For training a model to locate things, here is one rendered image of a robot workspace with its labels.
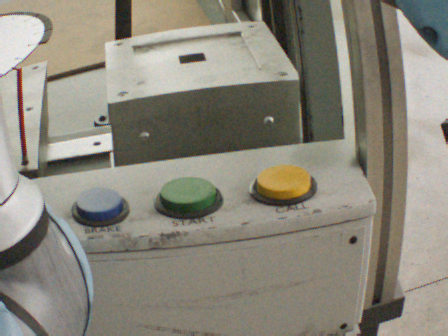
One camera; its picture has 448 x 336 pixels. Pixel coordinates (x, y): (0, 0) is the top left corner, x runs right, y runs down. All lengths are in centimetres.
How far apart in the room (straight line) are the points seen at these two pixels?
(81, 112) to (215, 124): 38
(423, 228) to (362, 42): 170
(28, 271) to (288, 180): 28
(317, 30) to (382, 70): 10
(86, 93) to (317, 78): 54
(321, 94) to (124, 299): 26
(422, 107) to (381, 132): 230
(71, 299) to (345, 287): 28
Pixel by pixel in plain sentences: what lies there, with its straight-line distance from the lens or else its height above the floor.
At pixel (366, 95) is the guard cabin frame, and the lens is 83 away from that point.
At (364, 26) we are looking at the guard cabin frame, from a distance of 81.
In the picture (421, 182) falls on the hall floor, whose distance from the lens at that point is 270.
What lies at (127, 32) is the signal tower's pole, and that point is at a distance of 126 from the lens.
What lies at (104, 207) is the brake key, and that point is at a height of 91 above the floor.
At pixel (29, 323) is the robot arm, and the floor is 95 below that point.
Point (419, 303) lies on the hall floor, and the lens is 220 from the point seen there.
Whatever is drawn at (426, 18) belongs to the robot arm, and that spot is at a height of 119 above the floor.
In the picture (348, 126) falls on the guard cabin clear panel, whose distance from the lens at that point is 100.
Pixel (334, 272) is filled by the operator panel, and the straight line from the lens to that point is 84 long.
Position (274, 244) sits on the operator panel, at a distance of 81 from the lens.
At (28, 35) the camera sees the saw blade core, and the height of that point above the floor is 95.
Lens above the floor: 130
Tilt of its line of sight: 28 degrees down
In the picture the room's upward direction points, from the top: 4 degrees counter-clockwise
